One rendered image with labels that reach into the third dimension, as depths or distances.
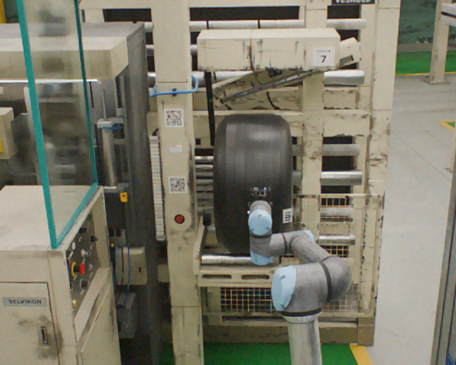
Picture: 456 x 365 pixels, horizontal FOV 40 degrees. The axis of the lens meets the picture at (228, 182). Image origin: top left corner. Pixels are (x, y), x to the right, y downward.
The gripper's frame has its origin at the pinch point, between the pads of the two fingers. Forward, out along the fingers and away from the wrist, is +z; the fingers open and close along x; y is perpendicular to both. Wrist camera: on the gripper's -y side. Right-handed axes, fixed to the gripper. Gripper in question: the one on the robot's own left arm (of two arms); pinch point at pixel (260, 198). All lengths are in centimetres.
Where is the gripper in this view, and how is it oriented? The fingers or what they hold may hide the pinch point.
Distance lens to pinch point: 242.7
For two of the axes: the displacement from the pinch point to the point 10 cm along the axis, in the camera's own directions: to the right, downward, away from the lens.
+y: -0.1, -9.6, -2.8
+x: -10.0, -0.1, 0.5
